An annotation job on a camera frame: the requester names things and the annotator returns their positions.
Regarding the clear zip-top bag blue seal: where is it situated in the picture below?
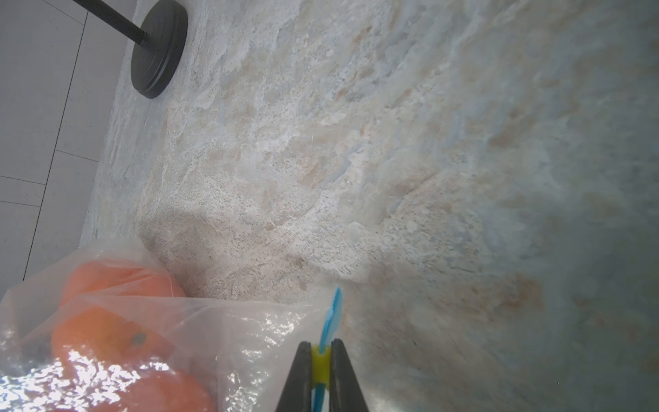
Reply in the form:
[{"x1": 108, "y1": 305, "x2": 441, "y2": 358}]
[{"x1": 1, "y1": 240, "x2": 332, "y2": 411}]

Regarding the black microphone stand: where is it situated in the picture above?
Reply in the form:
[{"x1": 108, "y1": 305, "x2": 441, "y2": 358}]
[{"x1": 76, "y1": 0, "x2": 188, "y2": 99}]

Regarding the orange ball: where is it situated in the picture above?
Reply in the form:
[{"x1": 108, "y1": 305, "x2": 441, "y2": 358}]
[
  {"x1": 84, "y1": 370, "x2": 216, "y2": 411},
  {"x1": 51, "y1": 307, "x2": 173, "y2": 375},
  {"x1": 58, "y1": 259, "x2": 186, "y2": 307}
]

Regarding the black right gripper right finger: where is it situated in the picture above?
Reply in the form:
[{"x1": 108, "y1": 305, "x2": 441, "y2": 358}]
[{"x1": 329, "y1": 339, "x2": 369, "y2": 412}]

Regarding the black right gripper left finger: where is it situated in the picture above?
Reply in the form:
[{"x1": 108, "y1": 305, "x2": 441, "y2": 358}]
[{"x1": 276, "y1": 342, "x2": 313, "y2": 412}]

